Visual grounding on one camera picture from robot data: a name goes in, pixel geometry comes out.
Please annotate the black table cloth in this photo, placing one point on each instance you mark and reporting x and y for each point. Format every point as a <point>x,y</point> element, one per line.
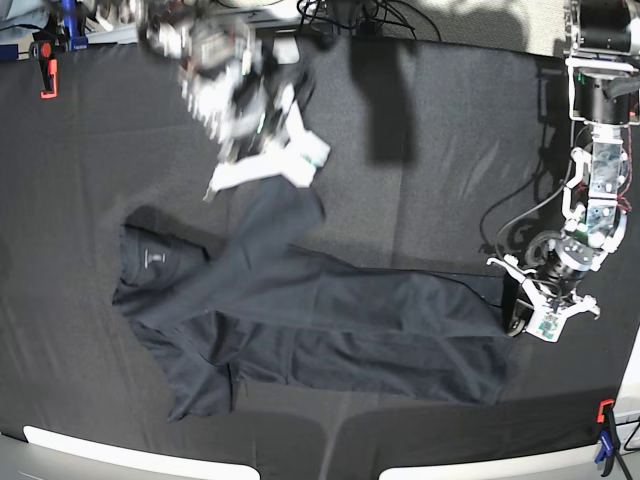
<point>434,147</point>

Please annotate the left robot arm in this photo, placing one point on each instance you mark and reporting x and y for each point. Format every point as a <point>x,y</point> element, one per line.
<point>602,62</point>

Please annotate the red blue clamp bottom right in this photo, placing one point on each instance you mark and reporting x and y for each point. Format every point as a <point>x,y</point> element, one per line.
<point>609,452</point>

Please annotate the dark navy t-shirt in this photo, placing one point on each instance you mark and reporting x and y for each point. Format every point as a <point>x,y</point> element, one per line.
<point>263,309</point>

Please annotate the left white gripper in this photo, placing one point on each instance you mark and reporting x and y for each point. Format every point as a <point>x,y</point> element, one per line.
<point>536,306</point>

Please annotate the red black clamp left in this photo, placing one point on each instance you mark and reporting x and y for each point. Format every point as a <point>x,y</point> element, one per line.
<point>43,53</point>

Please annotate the blue clamp top left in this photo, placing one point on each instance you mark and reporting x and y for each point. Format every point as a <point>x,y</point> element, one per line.
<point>73,15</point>

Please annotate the white tab on cloth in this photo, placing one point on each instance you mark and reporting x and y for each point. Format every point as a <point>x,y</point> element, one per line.
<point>285,50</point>

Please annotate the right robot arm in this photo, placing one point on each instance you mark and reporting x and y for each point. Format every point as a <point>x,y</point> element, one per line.
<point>232,82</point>

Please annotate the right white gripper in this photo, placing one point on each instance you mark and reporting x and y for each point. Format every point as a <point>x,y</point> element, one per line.
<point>296,155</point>

